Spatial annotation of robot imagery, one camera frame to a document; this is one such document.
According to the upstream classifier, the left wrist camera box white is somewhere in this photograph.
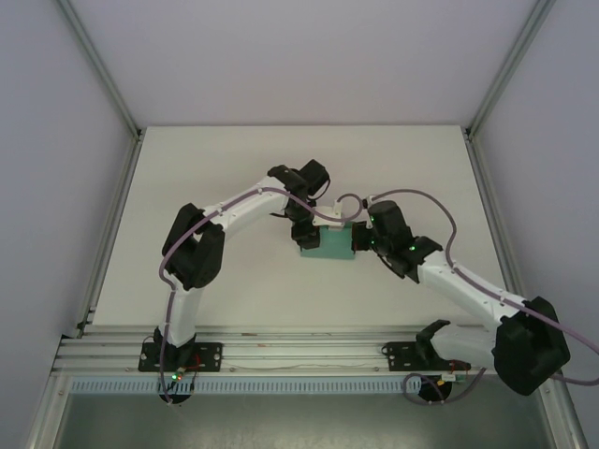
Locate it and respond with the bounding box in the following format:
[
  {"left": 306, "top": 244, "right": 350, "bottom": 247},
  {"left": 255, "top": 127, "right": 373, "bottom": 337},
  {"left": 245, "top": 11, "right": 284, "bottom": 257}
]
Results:
[{"left": 321, "top": 198, "right": 351, "bottom": 234}]

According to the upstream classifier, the aluminium frame post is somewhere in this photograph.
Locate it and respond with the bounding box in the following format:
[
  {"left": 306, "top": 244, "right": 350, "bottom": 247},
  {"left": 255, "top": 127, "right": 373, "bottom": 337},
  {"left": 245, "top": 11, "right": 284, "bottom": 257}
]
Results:
[
  {"left": 462, "top": 0, "right": 558, "bottom": 141},
  {"left": 55, "top": 0, "right": 144, "bottom": 141}
]

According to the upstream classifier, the teal paper box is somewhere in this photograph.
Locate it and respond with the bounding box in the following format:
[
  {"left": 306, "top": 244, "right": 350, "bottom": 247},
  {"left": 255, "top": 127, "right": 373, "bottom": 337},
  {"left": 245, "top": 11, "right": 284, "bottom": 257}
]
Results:
[{"left": 299, "top": 224, "right": 358, "bottom": 263}]

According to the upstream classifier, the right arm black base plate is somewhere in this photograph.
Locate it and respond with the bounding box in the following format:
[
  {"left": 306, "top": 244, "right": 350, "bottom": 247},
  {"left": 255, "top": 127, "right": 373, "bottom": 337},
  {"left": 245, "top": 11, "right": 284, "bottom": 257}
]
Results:
[{"left": 380, "top": 340, "right": 472, "bottom": 373}]

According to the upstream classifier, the grey metal sheet panel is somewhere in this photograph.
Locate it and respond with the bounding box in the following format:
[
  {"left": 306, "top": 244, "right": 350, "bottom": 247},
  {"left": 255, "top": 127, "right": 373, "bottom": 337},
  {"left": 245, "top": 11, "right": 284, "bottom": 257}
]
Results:
[{"left": 51, "top": 391, "right": 562, "bottom": 449}]

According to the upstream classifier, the grey slotted cable duct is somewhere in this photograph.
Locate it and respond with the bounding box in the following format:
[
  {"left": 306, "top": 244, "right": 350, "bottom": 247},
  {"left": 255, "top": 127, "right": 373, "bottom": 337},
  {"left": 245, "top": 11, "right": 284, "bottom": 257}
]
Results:
[{"left": 68, "top": 377, "right": 474, "bottom": 396}]

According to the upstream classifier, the aluminium mounting rail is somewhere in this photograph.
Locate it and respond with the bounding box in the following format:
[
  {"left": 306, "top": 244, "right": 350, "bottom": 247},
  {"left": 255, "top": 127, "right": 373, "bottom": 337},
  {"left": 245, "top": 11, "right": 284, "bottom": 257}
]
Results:
[{"left": 51, "top": 326, "right": 561, "bottom": 376}]

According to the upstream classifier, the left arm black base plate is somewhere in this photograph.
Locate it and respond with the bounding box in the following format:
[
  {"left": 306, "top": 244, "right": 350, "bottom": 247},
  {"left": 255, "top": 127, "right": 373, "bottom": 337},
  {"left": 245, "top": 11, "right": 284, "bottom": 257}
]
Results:
[{"left": 137, "top": 341, "right": 224, "bottom": 373}]

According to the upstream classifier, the aluminium lower frame bar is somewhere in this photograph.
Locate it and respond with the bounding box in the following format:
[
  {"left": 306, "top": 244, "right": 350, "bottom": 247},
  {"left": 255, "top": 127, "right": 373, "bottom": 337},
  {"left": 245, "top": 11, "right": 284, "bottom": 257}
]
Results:
[
  {"left": 542, "top": 372, "right": 589, "bottom": 449},
  {"left": 22, "top": 371, "right": 71, "bottom": 449}
]

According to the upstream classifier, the black round cable grommet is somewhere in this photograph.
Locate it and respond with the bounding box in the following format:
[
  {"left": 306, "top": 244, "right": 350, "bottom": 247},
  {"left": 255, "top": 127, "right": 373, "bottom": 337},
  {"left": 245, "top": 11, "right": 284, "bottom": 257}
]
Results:
[
  {"left": 158, "top": 390, "right": 193, "bottom": 407},
  {"left": 416, "top": 376, "right": 454, "bottom": 404}
]

